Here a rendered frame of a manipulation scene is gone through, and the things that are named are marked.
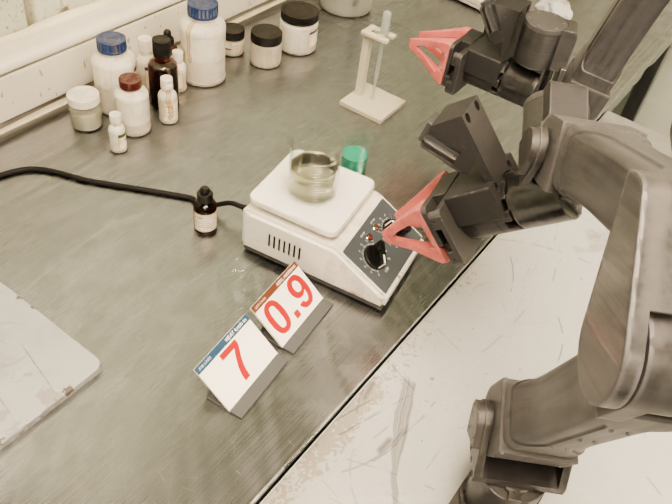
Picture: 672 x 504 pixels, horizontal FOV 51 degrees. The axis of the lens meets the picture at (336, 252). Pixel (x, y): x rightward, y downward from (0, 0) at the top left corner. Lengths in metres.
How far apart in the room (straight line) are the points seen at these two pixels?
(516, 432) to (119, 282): 0.50
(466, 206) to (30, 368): 0.47
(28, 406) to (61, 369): 0.05
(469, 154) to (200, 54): 0.61
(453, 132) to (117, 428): 0.44
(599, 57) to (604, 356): 0.66
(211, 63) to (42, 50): 0.25
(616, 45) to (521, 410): 0.56
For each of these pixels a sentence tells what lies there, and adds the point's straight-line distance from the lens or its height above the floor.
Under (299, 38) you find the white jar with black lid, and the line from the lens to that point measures 1.29.
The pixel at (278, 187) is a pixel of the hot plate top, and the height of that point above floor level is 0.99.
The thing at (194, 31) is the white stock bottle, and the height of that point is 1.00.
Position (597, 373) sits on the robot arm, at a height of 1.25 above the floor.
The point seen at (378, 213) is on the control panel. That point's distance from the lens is 0.89.
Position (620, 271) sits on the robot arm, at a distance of 0.39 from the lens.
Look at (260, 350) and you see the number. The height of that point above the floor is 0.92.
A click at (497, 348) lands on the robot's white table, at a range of 0.86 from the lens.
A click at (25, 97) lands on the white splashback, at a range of 1.12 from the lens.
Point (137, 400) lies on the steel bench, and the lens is 0.77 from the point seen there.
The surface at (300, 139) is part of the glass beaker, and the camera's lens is 0.84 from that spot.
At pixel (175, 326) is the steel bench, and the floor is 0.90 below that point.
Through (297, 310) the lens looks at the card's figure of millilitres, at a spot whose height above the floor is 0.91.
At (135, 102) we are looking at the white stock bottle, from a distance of 1.06.
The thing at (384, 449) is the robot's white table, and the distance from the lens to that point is 0.75.
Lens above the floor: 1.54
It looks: 44 degrees down
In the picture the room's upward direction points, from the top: 9 degrees clockwise
